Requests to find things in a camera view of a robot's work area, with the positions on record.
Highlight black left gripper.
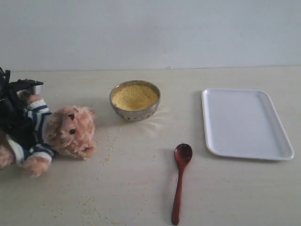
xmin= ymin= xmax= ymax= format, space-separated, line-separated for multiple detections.
xmin=0 ymin=70 xmax=35 ymax=141

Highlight teddy bear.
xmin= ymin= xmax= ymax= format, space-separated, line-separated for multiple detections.
xmin=0 ymin=92 xmax=96 ymax=177

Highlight dark red wooden spoon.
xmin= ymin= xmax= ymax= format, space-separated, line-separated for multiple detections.
xmin=171 ymin=143 xmax=193 ymax=226

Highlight yellow millet grains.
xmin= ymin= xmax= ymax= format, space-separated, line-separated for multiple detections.
xmin=112 ymin=85 xmax=158 ymax=111

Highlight steel bowl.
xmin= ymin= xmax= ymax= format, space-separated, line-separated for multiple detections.
xmin=109 ymin=80 xmax=160 ymax=121

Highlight white plastic tray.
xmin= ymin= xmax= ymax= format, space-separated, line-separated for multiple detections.
xmin=201 ymin=88 xmax=294 ymax=161

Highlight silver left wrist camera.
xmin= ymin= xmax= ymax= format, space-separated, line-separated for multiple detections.
xmin=28 ymin=80 xmax=44 ymax=95

